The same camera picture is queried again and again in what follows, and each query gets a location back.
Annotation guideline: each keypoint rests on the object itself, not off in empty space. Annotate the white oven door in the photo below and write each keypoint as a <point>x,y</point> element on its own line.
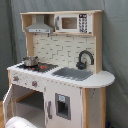
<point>9,104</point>

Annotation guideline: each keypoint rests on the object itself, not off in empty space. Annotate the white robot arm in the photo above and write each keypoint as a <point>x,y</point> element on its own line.
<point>18,122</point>

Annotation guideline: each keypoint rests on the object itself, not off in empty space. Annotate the wooden toy kitchen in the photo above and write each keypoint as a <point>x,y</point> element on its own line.
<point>61,49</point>

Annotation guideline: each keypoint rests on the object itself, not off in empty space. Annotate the grey sink basin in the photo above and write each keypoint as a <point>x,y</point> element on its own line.
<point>73,74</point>

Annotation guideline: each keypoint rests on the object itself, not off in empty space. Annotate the black faucet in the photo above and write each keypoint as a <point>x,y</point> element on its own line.
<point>82,64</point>

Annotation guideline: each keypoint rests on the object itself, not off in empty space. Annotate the black stovetop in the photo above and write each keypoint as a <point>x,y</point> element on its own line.
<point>40,67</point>

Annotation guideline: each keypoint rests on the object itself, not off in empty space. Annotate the metal cooking pot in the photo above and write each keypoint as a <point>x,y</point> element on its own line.
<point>30,60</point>

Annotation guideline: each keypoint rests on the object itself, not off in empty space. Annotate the right stove knob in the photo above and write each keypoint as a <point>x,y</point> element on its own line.
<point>34,83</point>

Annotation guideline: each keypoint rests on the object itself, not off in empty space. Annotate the stove knob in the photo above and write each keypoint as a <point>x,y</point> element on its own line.
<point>15,78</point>
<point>34,83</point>

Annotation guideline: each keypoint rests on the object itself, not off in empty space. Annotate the toy microwave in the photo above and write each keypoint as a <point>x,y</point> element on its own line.
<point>74,23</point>

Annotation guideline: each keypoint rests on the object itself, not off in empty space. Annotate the grey range hood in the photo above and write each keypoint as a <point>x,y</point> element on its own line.
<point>39,26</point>

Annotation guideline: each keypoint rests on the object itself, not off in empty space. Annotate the left stove knob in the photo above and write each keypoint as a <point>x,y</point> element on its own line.
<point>15,78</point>

